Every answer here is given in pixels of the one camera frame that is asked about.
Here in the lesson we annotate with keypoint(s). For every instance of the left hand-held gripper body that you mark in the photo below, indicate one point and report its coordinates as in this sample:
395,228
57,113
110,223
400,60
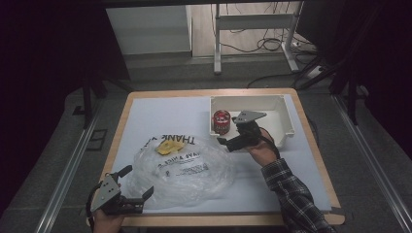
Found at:
113,200

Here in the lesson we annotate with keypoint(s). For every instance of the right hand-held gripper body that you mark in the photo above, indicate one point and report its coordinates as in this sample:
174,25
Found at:
248,129

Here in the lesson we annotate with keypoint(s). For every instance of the red can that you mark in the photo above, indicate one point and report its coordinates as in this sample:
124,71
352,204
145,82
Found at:
221,123

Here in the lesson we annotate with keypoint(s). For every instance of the white plastic bin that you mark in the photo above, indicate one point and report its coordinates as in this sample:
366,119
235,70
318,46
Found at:
278,123

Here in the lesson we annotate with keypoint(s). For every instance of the clear plastic bag black print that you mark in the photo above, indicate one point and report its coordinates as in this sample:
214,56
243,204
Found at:
188,181

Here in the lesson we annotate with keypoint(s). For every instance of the person's left hand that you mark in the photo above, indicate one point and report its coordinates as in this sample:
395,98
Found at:
107,222

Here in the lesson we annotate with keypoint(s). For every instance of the person's right hand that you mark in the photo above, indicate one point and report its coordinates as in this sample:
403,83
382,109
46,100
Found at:
264,152

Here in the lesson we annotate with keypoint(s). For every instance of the yellow packet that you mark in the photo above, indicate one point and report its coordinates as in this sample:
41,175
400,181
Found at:
170,146

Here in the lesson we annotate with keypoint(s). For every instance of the white table mat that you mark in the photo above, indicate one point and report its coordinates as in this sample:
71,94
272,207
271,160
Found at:
175,116

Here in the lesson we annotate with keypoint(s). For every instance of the black tripod stand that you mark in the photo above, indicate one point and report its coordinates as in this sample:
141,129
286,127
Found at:
87,97

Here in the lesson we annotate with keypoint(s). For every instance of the white power strip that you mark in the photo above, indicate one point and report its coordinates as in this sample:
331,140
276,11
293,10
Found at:
315,72

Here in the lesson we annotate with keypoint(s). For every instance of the white cabinet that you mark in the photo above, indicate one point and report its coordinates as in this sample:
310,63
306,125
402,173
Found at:
147,30

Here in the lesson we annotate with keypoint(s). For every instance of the metal floor rail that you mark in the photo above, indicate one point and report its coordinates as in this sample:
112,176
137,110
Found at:
375,165
64,181

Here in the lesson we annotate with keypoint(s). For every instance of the white metal desk frame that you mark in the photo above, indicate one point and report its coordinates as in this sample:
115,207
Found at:
252,22

